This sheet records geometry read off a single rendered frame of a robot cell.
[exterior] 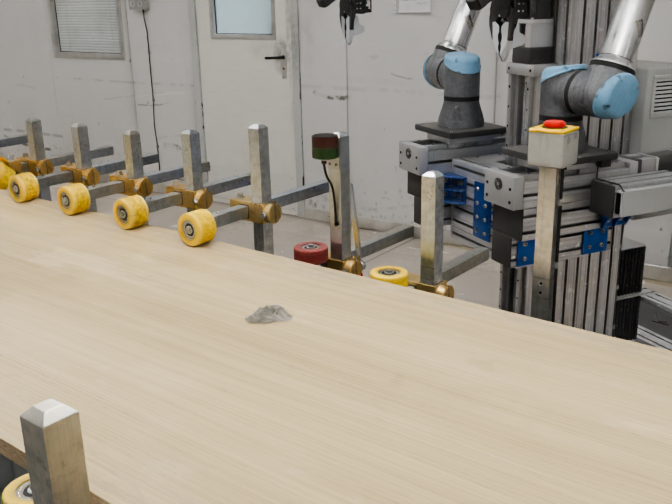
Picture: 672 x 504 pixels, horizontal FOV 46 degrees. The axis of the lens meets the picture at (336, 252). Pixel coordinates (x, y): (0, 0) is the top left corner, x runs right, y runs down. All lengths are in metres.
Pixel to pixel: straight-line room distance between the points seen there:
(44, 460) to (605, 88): 1.70
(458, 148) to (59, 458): 2.08
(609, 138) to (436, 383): 1.53
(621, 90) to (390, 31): 2.89
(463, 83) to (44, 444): 2.11
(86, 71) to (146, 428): 5.84
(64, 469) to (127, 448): 0.39
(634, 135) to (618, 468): 1.70
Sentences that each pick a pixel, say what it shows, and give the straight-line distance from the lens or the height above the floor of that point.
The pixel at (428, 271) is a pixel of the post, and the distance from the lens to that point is 1.73.
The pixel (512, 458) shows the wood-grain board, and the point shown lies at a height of 0.90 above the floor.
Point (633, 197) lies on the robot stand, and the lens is 2.27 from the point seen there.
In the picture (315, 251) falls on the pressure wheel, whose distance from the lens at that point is 1.82.
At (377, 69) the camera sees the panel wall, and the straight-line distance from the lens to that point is 4.96.
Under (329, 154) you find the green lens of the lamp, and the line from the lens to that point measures 1.76.
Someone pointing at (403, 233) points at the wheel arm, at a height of 0.85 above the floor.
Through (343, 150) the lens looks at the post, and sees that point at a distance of 1.81.
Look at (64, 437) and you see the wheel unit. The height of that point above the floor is 1.12.
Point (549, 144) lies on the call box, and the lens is 1.52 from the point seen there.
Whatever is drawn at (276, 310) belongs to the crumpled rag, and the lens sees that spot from 1.46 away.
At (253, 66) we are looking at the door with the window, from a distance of 5.57.
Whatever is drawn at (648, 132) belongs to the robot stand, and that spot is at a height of 1.04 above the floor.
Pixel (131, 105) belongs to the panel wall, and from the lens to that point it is 6.51.
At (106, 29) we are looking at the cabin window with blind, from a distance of 6.68.
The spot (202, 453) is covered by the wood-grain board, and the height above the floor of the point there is 0.90.
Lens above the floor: 1.47
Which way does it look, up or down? 18 degrees down
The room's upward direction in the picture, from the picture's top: 1 degrees counter-clockwise
